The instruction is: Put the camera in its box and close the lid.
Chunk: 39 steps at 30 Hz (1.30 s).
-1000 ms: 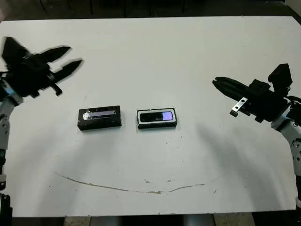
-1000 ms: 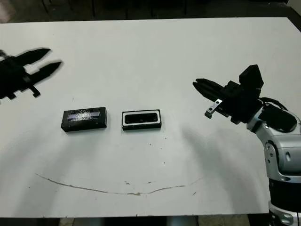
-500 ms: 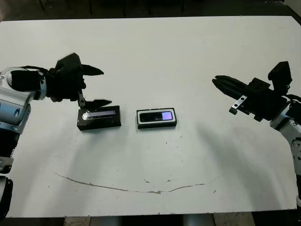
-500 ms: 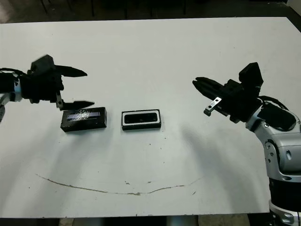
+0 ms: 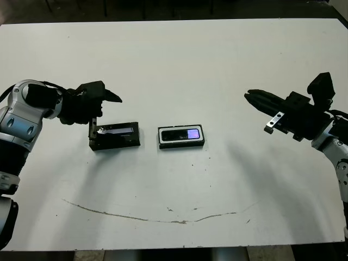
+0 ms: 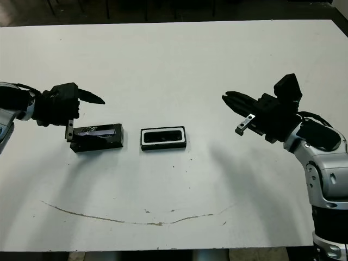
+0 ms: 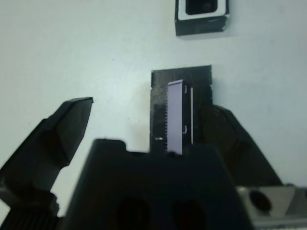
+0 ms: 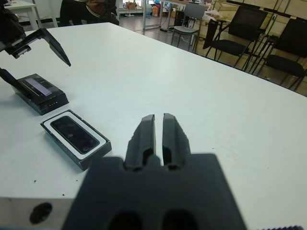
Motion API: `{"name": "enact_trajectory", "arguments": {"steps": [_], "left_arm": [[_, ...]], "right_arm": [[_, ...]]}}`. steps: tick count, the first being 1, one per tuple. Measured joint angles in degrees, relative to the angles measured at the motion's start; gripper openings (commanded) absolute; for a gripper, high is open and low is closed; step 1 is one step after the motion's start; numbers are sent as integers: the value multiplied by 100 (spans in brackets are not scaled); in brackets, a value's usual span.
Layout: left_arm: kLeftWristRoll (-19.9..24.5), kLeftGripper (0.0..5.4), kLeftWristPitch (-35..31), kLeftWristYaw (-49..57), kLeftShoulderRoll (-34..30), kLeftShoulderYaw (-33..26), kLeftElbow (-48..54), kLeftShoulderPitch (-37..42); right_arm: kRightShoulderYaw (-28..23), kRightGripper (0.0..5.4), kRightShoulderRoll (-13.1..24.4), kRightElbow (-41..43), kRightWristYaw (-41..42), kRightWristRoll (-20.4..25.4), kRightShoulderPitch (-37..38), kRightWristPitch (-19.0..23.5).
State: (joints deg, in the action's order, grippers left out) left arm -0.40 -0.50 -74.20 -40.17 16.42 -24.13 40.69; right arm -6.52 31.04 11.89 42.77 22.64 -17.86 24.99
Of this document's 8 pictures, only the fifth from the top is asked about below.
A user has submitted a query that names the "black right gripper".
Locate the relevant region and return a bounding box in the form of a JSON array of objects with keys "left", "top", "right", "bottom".
[{"left": 244, "top": 89, "right": 332, "bottom": 142}]

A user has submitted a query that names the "black box base white insert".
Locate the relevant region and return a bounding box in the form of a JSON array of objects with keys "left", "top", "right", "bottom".
[{"left": 157, "top": 124, "right": 206, "bottom": 150}]

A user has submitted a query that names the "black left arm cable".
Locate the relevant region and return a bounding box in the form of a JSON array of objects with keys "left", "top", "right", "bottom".
[{"left": 0, "top": 79, "right": 84, "bottom": 105}]

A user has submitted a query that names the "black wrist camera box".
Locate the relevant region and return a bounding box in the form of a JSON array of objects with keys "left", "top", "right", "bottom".
[
  {"left": 307, "top": 71, "right": 336, "bottom": 108},
  {"left": 76, "top": 80, "right": 107, "bottom": 102}
]

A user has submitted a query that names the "grey cylindrical leg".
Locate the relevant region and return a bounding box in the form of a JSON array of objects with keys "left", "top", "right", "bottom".
[{"left": 212, "top": 247, "right": 248, "bottom": 261}]

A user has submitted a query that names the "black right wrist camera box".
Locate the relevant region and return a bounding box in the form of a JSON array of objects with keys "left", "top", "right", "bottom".
[{"left": 307, "top": 71, "right": 336, "bottom": 108}]

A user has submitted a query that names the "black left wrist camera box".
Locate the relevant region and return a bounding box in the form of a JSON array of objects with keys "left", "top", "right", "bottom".
[{"left": 76, "top": 80, "right": 107, "bottom": 102}]

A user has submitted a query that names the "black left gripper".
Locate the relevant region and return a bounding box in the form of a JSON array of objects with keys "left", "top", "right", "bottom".
[{"left": 58, "top": 88, "right": 123, "bottom": 140}]

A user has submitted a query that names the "black box lid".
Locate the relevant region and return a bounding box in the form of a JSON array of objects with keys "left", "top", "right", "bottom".
[{"left": 89, "top": 122, "right": 141, "bottom": 152}]

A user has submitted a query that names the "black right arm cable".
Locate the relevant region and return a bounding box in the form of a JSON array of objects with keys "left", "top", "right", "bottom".
[{"left": 327, "top": 108, "right": 348, "bottom": 121}]

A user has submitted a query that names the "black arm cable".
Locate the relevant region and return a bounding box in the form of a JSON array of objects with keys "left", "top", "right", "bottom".
[
  {"left": 0, "top": 79, "right": 84, "bottom": 105},
  {"left": 327, "top": 108, "right": 348, "bottom": 121}
]

